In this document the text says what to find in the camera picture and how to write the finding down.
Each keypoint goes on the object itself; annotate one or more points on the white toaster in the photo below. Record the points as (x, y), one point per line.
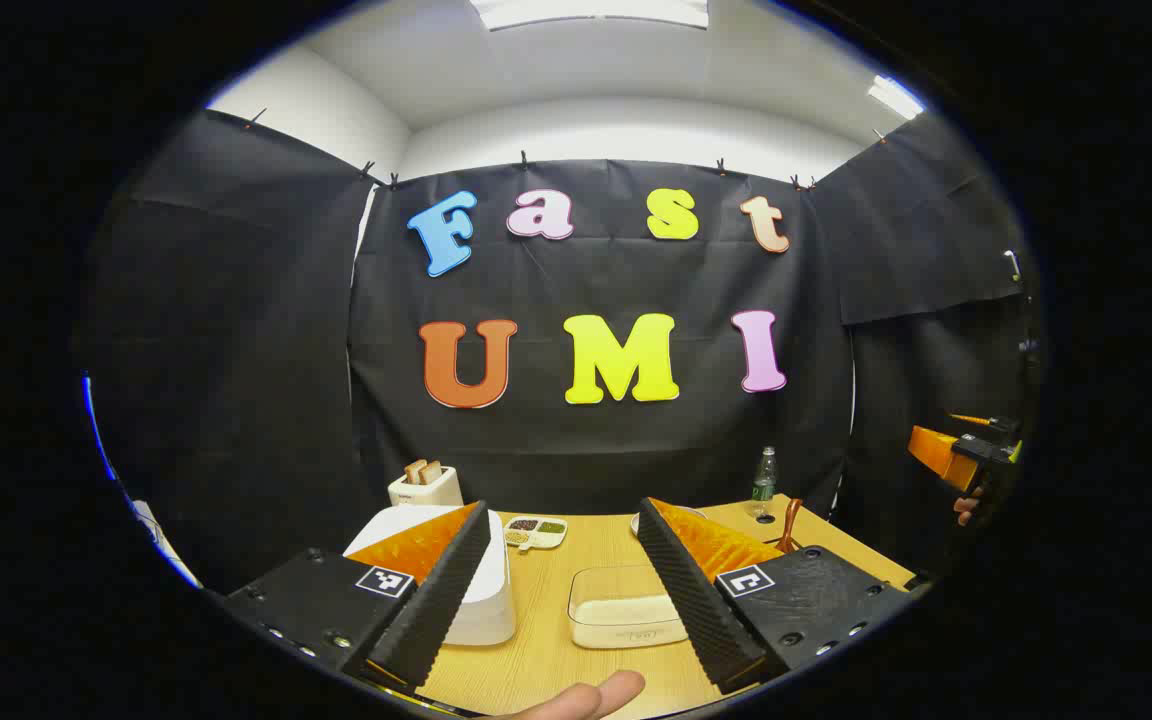
(431, 490)

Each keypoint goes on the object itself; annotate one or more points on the white divided grain dish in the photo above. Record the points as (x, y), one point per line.
(536, 530)

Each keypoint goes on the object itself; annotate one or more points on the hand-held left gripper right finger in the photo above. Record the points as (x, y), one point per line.
(696, 610)

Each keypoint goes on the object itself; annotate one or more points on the white round plate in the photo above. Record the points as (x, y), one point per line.
(636, 522)

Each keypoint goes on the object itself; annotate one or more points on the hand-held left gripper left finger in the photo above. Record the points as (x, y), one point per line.
(436, 610)

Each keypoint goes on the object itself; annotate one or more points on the toast slice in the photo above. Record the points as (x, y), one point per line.
(413, 471)
(432, 469)

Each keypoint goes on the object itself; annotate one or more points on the brown wooden spoon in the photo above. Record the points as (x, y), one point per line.
(791, 520)

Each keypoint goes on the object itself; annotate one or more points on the clear container of rice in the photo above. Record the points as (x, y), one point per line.
(626, 610)

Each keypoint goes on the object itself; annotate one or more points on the black backdrop cloth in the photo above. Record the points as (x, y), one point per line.
(236, 350)

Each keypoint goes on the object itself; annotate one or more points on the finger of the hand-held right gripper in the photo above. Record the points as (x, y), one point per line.
(941, 452)

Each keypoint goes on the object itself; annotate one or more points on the white rice cooker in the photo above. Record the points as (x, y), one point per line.
(481, 600)

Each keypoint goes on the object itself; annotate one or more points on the white side desk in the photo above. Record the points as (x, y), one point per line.
(166, 545)

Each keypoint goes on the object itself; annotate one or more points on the small ceiling light panel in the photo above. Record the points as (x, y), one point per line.
(894, 97)

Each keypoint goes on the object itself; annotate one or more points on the clear green-label water bottle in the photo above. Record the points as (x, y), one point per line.
(763, 485)

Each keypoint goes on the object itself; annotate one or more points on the long ceiling light panel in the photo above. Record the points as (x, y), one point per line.
(591, 12)

